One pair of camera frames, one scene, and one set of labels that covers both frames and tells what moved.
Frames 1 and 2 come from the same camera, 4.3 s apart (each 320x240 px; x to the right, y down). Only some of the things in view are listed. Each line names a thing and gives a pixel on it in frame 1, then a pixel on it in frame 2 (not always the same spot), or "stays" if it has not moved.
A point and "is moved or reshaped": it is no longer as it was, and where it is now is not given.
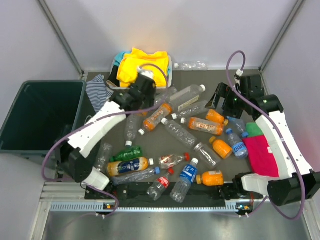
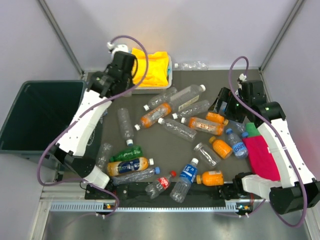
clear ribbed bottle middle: [190, 111] stays
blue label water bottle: [188, 175] stays
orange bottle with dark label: [127, 165] stays
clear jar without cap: [207, 154] stays
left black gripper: [151, 97] → [130, 81]
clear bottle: [196, 65] stays
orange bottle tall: [150, 123] is moved or reshaped
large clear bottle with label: [182, 99] stays
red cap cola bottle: [156, 190] is moved or reshaped
